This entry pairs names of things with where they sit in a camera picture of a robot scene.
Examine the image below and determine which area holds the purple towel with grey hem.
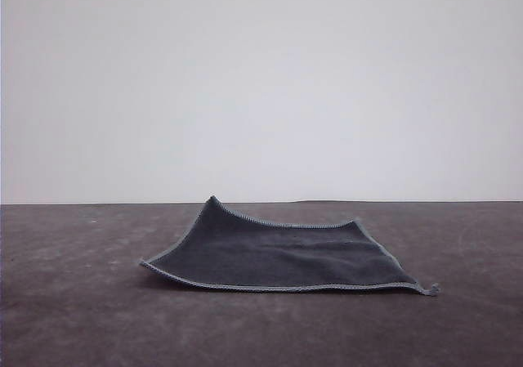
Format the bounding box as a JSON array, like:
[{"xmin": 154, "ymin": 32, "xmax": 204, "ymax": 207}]
[{"xmin": 137, "ymin": 195, "xmax": 441, "ymax": 297}]

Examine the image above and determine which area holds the grey table cloth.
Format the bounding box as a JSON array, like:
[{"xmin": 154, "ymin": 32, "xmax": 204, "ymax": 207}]
[{"xmin": 0, "ymin": 200, "xmax": 523, "ymax": 367}]

